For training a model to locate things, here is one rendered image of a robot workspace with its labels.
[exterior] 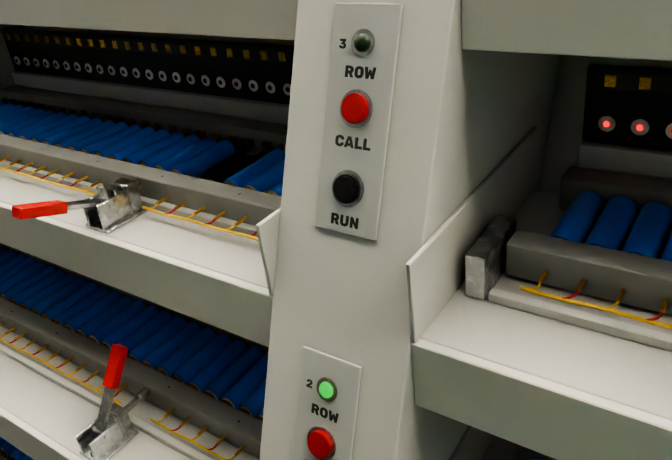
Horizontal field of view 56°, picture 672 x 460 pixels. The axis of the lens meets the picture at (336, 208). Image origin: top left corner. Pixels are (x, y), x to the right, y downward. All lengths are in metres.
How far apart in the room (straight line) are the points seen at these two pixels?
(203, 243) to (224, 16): 0.16
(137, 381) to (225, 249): 0.20
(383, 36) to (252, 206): 0.17
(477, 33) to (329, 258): 0.14
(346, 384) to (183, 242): 0.17
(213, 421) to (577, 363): 0.32
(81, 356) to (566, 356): 0.47
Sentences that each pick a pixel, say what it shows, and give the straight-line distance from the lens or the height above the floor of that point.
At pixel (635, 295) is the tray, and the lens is 0.37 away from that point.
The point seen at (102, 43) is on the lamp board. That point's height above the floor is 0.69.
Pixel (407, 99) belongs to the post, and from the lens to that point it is 0.33.
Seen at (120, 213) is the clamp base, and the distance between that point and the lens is 0.52.
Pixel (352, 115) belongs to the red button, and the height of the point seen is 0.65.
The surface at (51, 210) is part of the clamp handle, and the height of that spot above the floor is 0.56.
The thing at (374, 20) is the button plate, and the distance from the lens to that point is 0.34.
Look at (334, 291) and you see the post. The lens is 0.36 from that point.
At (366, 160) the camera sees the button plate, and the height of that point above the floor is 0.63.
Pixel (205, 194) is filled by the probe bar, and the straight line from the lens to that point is 0.48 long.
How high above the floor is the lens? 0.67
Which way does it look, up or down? 11 degrees down
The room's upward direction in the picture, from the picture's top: 6 degrees clockwise
